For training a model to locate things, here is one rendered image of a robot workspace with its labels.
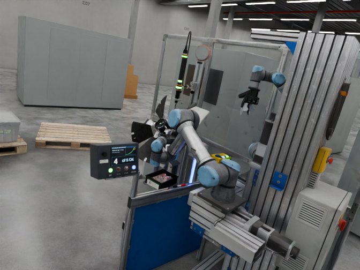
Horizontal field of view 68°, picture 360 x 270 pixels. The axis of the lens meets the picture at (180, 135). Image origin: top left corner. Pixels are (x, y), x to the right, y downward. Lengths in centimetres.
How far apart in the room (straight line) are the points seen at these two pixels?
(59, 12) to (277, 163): 1332
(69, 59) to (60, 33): 63
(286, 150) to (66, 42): 649
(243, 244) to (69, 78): 662
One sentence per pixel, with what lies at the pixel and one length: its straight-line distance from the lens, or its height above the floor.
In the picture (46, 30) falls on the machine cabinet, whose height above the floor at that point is 184.
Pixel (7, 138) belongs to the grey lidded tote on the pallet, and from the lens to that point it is 466.
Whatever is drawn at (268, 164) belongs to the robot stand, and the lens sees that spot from 166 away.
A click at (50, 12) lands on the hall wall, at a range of 1417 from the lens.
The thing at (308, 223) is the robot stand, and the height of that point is 110.
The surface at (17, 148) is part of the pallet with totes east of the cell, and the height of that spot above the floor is 10.
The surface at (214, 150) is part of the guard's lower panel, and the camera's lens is 289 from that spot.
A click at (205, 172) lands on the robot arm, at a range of 146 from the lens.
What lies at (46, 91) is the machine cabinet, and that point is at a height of 40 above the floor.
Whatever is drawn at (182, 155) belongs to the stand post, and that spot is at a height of 88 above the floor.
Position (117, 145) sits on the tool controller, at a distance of 156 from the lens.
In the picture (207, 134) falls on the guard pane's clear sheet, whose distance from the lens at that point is 296.
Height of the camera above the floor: 178
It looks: 16 degrees down
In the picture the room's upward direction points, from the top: 11 degrees clockwise
